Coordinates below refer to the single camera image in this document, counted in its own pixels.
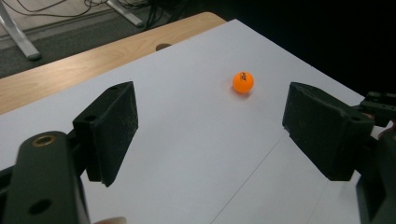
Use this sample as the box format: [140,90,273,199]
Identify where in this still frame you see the wooden table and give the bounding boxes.
[0,11,227,117]

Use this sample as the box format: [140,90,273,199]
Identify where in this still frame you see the thin black floor cables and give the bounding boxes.
[8,0,108,19]

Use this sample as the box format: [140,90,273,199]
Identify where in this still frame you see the thick black cable bundle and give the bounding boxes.
[118,0,195,30]

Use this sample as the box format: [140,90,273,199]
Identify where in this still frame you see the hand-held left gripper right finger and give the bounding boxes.
[282,81,375,182]

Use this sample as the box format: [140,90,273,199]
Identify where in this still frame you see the orange ball with black print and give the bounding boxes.
[232,71,256,94]

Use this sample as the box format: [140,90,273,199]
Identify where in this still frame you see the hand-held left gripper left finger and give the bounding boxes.
[72,80,140,188]

